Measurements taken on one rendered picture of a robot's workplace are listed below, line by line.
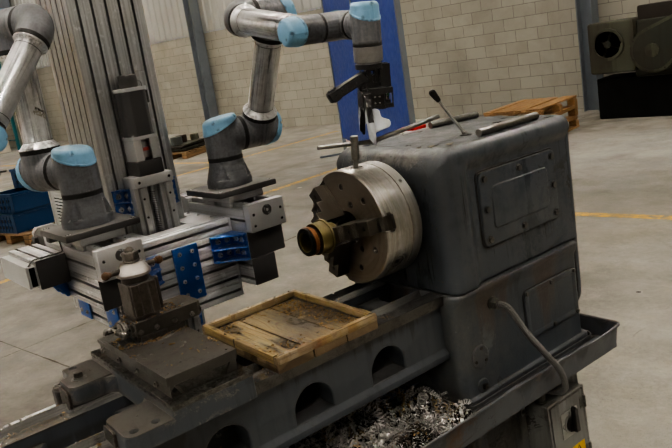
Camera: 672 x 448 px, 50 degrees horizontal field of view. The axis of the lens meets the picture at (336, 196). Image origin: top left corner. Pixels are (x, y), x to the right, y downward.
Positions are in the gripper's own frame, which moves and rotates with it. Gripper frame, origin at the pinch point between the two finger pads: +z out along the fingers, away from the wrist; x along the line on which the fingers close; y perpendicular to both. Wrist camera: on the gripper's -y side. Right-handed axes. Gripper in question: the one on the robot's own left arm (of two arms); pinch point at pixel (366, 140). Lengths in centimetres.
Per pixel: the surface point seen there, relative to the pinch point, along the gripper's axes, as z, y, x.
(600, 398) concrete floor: 131, 99, 58
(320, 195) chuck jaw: 13.7, -13.5, 1.4
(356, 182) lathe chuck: 9.2, -4.8, -6.7
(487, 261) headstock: 36.7, 30.0, -5.6
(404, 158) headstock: 6.5, 10.2, 1.6
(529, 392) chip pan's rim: 72, 36, -18
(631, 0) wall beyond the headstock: 18, 578, 849
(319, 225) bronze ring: 18.7, -15.7, -8.7
